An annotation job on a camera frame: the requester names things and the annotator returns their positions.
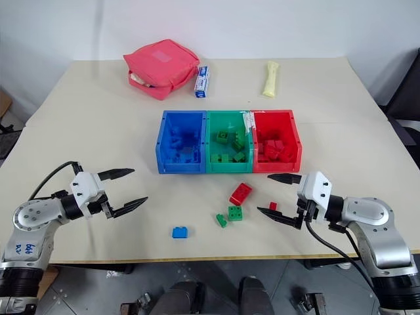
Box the blue building brick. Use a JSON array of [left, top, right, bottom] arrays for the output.
[[171, 225, 191, 240]]

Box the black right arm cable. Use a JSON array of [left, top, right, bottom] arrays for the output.
[[303, 219, 381, 296]]

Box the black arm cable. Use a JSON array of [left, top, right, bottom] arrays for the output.
[[303, 219, 381, 296], [28, 160, 83, 201]]

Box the black table foot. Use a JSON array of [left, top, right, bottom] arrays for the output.
[[304, 258, 352, 270], [106, 262, 135, 276]]

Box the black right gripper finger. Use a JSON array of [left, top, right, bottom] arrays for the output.
[[256, 206, 303, 230], [266, 173, 308, 186]]

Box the red plastic bin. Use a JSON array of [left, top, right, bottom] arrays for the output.
[[250, 109, 302, 173]]

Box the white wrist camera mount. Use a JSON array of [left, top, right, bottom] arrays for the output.
[[69, 171, 106, 220], [297, 170, 333, 226]]

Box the green plastic bin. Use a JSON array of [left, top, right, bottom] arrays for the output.
[[203, 110, 255, 174]]

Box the pale yellow packet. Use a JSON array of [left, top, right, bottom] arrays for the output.
[[261, 60, 284, 98]]

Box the dark rounded shape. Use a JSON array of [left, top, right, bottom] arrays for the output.
[[238, 276, 276, 315]]

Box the black chair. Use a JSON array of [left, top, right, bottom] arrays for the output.
[[377, 48, 420, 146]]

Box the blue plastic bin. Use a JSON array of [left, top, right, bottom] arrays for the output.
[[154, 110, 208, 175]]

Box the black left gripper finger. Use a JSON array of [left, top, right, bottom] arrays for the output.
[[109, 196, 150, 219], [98, 168, 136, 182]]

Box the dark green building brick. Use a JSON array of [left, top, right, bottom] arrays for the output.
[[230, 133, 245, 152]]

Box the square green building brick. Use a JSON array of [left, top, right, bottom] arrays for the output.
[[228, 205, 245, 222]]

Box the white tape strip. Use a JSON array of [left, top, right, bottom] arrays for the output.
[[241, 110, 257, 136]]

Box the metal floor bracket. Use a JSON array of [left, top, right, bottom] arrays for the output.
[[119, 290, 154, 315], [293, 288, 327, 315]]

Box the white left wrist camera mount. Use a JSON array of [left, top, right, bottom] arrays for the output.
[[69, 171, 106, 220]]

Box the blue and white carton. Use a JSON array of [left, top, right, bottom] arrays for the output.
[[193, 65, 212, 99]]

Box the large red building brick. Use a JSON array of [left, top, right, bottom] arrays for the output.
[[228, 182, 253, 205]]

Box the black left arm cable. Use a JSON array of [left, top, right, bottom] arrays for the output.
[[28, 160, 83, 201]]

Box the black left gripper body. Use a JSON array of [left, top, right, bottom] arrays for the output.
[[87, 192, 114, 221]]

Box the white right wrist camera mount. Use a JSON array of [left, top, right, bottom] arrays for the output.
[[297, 170, 333, 226]]

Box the pink fabric pouch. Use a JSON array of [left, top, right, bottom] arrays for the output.
[[123, 38, 201, 102]]

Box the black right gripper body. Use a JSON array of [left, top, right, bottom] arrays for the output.
[[296, 196, 318, 230]]

